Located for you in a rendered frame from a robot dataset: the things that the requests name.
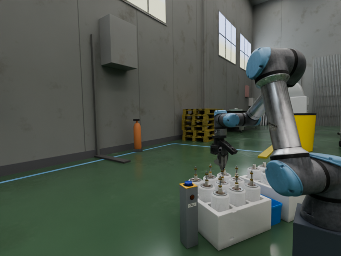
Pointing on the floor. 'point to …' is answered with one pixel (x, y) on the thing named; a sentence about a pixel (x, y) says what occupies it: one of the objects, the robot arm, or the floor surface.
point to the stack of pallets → (207, 113)
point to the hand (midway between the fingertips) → (223, 168)
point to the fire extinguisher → (137, 136)
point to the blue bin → (276, 210)
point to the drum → (306, 129)
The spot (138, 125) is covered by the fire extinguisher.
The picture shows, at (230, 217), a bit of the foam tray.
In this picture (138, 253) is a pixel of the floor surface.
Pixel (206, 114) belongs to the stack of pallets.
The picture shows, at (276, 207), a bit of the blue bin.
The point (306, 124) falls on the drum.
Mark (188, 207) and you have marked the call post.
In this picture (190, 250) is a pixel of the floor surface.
